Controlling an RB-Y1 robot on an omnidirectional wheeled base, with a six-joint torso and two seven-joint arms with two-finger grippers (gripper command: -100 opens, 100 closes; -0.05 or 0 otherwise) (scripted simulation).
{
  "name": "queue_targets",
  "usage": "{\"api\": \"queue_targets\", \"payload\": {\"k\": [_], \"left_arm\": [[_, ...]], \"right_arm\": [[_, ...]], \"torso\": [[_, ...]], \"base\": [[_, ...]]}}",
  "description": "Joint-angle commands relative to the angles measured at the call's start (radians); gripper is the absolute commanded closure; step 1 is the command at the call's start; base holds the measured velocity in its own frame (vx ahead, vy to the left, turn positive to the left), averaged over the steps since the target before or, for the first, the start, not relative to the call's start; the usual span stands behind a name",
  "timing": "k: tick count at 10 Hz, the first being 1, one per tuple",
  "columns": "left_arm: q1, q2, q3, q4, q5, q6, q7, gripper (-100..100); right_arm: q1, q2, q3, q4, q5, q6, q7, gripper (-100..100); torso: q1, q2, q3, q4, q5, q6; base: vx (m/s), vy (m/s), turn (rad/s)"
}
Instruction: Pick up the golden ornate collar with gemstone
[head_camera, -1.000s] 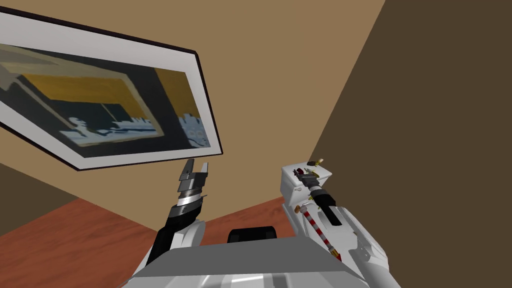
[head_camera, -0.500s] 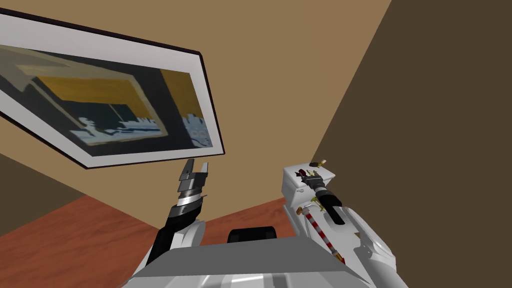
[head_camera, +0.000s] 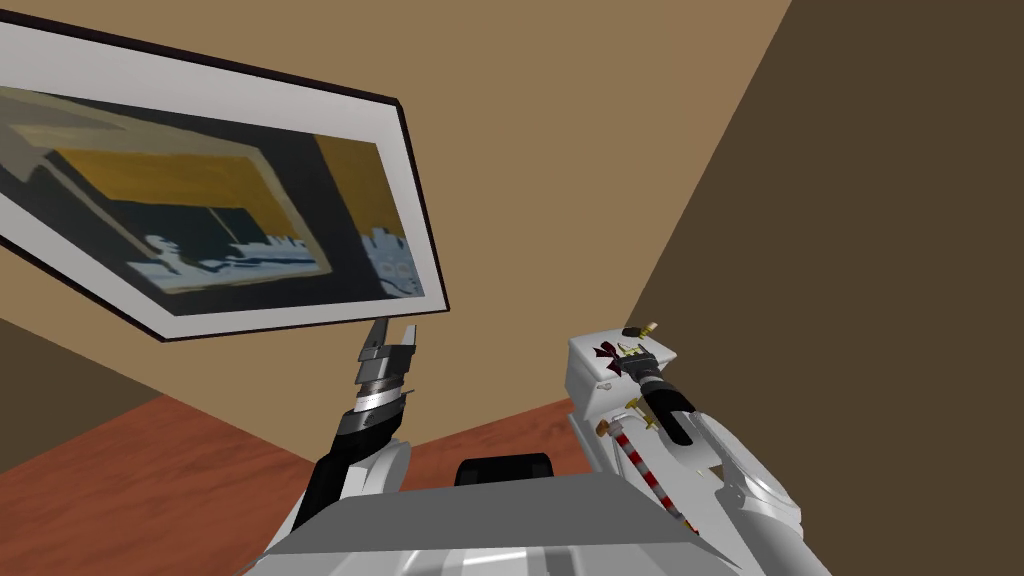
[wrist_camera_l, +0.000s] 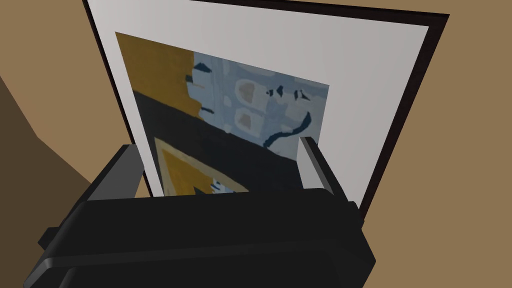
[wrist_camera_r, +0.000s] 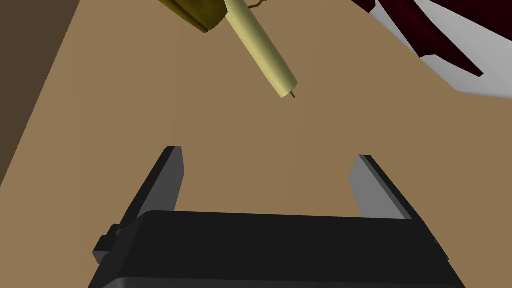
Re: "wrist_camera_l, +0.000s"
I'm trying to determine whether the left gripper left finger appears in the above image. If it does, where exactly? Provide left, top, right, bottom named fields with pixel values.
left=78, top=143, right=146, bottom=202

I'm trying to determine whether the black framed abstract painting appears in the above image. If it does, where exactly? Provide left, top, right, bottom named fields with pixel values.
left=81, top=0, right=451, bottom=220

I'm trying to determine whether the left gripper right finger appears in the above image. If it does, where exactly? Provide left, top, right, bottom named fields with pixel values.
left=296, top=136, right=350, bottom=202

